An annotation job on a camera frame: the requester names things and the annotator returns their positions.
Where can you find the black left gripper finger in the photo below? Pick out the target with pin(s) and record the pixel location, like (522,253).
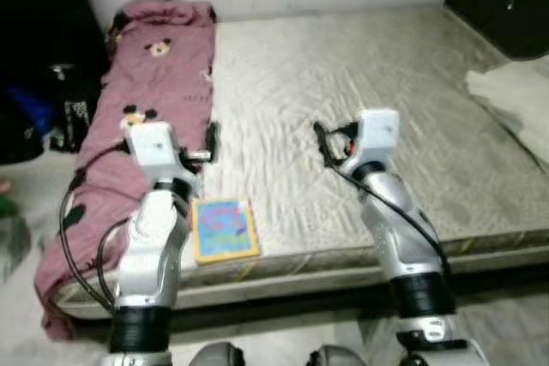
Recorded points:
(212,139)

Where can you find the purple cartoon print blanket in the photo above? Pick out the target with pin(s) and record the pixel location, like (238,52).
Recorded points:
(146,83)

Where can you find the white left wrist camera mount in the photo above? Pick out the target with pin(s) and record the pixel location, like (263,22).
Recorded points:
(154,143)

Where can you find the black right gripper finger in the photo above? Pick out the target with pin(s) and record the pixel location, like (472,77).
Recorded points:
(321,141)

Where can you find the grey robot right leg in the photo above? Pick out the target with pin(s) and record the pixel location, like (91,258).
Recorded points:
(334,357)

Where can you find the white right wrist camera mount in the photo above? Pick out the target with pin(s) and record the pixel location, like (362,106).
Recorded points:
(377,134)

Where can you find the blue bag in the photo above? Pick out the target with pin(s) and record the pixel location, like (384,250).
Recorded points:
(30,109)

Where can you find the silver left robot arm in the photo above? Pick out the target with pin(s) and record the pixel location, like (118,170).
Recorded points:
(150,263)

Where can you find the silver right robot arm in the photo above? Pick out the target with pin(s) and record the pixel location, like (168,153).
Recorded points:
(403,246)

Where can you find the black white print bag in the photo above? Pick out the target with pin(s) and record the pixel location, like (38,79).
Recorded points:
(77,117)

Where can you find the cream lettered pillow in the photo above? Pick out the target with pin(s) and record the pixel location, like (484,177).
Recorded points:
(519,100)

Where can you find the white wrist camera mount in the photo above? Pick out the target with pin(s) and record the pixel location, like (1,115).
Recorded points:
(377,134)
(154,143)

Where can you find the beige quilted mattress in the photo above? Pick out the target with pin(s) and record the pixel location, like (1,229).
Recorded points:
(386,83)

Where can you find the colourful yellow edged book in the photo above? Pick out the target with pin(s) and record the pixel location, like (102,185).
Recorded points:
(225,230)

